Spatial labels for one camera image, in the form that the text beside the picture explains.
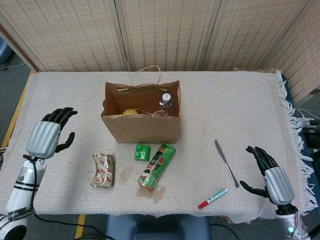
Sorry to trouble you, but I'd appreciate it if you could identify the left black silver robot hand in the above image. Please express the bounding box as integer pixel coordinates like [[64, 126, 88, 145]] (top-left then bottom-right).
[[25, 107, 78, 161]]

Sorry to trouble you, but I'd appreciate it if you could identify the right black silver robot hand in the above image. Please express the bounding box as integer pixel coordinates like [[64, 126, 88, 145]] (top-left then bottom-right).
[[239, 146, 296, 206]]

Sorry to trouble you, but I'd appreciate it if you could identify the gold red snack packet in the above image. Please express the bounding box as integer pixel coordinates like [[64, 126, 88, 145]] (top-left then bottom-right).
[[89, 152, 116, 188]]

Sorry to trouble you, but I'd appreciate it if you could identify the red capped marker pen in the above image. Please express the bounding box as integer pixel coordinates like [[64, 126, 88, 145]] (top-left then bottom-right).
[[197, 188, 229, 210]]

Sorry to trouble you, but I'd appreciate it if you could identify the clear plastic bottle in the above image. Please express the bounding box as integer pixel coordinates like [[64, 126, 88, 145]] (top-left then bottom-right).
[[157, 92, 174, 118]]

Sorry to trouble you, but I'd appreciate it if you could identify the brown paper bag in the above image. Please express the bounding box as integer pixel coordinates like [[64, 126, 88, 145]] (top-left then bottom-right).
[[100, 65, 181, 145]]

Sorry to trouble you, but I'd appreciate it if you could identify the metal table knife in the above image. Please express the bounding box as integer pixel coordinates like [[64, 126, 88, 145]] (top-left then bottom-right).
[[214, 139, 240, 189]]

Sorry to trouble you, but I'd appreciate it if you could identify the black box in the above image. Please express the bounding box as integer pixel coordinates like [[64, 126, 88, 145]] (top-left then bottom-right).
[[302, 119, 320, 151]]

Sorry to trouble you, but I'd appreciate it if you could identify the white woven tablecloth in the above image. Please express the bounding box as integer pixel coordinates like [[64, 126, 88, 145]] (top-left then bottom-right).
[[0, 69, 316, 225]]

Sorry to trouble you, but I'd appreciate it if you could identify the blue round container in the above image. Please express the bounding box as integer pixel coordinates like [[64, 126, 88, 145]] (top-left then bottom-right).
[[0, 41, 13, 64]]

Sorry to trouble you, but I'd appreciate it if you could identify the green toy block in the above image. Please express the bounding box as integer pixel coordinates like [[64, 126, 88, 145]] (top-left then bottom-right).
[[133, 143, 153, 162]]

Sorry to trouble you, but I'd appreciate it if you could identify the woven folding screen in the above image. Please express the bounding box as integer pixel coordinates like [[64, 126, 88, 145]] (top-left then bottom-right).
[[0, 0, 320, 106]]

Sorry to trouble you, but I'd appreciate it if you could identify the green chips can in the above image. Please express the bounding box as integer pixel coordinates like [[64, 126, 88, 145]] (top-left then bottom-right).
[[138, 142, 177, 193]]

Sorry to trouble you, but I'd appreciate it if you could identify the blue chair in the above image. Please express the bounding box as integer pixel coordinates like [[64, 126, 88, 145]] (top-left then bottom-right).
[[103, 214, 211, 240]]

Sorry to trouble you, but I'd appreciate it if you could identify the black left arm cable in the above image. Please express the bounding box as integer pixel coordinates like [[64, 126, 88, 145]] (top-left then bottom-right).
[[22, 154, 108, 240]]

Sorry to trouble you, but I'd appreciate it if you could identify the white cable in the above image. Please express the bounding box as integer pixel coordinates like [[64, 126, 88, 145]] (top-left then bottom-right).
[[297, 108, 316, 126]]

